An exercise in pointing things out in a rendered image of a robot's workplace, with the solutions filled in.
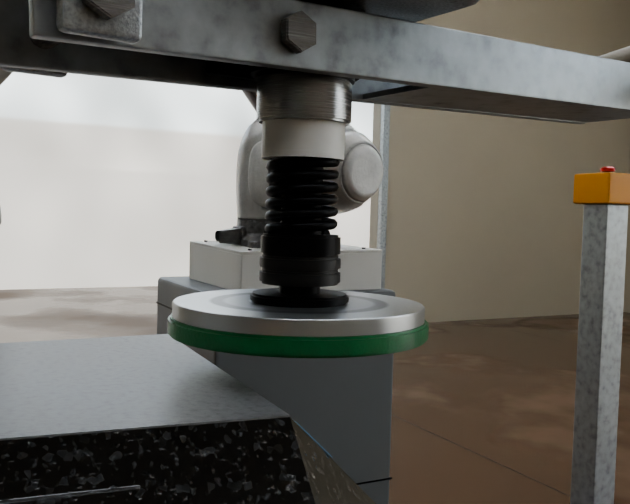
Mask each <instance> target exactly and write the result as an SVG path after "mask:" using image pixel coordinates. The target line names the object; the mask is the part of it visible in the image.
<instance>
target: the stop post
mask: <svg viewBox="0 0 630 504"><path fill-rule="evenodd" d="M573 203H575V204H584V213H583V235H582V256H581V278H580V300H579V322H578V344H577V366H576V388H575V409H574V431H573V453H572V475H571V497H570V504H614V489H615V468H616V448H617V427H618V407H619V386H620V366H621V346H622V325H623V305H624V284H625V264H626V243H627V223H628V205H630V174H629V173H614V172H613V171H602V172H601V173H581V174H575V175H574V193H573Z"/></svg>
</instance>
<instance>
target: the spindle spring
mask: <svg viewBox="0 0 630 504"><path fill-rule="evenodd" d="M269 159H270V160H271V161H269V162H268V163H267V164H266V168H267V170H268V171H269V172H271V173H270V174H268V175H267V176H266V182H267V183H269V184H271V186H269V187H267V188H266V191H265V193H266V194H267V196H270V197H275V198H270V199H267V200H266V202H265V205H266V207H267V208H269V209H272V210H270V211H268V212H266V213H265V218H266V219H267V220H268V221H274V222H278V223H269V224H266V226H265V227H264V228H265V231H266V232H267V233H280V232H306V231H322V234H330V231H329V230H332V229H335V228H336V227H337V224H338V222H337V221H336V220H335V219H332V218H329V217H334V216H336V215H337V213H338V210H337V208H335V207H333V206H328V205H333V204H336V203H337V202H338V197H337V196H336V195H334V194H325V193H327V192H335V191H337V190H338V188H339V186H338V184H337V183H335V182H329V181H323V182H318V183H289V184H282V181H295V180H334V179H337V178H338V177H339V172H338V171H337V170H325V169H323V170H295V171H282V169H285V168H302V167H337V166H338V165H339V163H340V162H339V160H337V159H331V158H317V157H293V158H281V159H273V158H269ZM295 193H323V195H316V196H288V197H281V194H295ZM316 205H322V208H307V209H282V210H281V207H288V206H316ZM313 218H322V221H304V222H281V220H285V219H313Z"/></svg>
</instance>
